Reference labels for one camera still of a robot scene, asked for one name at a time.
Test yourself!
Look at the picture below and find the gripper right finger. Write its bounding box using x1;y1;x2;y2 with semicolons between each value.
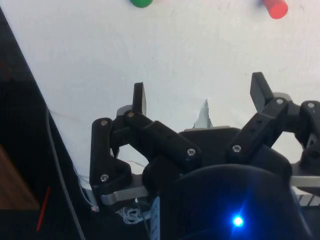
225;71;320;171

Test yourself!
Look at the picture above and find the grey cable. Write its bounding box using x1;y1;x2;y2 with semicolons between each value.
45;107;86;240

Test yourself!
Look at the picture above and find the red cylinder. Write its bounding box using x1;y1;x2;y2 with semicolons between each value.
262;0;289;20

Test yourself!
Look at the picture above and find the green ball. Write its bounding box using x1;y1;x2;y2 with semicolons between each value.
129;0;154;9

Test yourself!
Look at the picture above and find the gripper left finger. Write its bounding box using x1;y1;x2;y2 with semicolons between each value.
89;81;203;193

